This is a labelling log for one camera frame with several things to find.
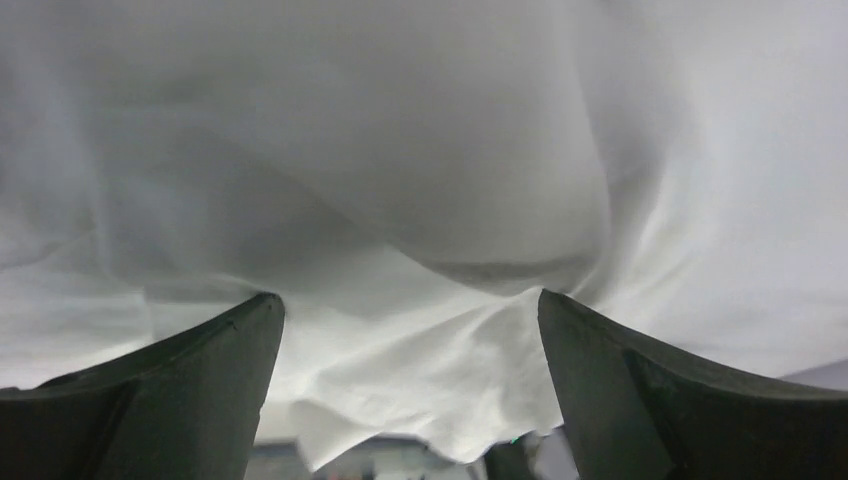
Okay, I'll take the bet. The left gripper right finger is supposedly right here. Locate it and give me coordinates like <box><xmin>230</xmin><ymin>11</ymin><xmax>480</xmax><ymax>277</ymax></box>
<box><xmin>538</xmin><ymin>290</ymin><xmax>847</xmax><ymax>479</ymax></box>

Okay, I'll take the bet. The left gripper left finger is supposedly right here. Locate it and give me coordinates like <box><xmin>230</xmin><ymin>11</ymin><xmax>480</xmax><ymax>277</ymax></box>
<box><xmin>1</xmin><ymin>294</ymin><xmax>285</xmax><ymax>479</ymax></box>

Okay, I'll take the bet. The white t-shirt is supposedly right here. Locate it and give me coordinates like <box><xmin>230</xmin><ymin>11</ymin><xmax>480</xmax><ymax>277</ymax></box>
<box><xmin>1</xmin><ymin>1</ymin><xmax>847</xmax><ymax>465</ymax></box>

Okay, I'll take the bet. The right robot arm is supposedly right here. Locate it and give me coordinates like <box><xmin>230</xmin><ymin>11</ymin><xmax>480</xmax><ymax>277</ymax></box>
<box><xmin>483</xmin><ymin>435</ymin><xmax>537</xmax><ymax>480</ymax></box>

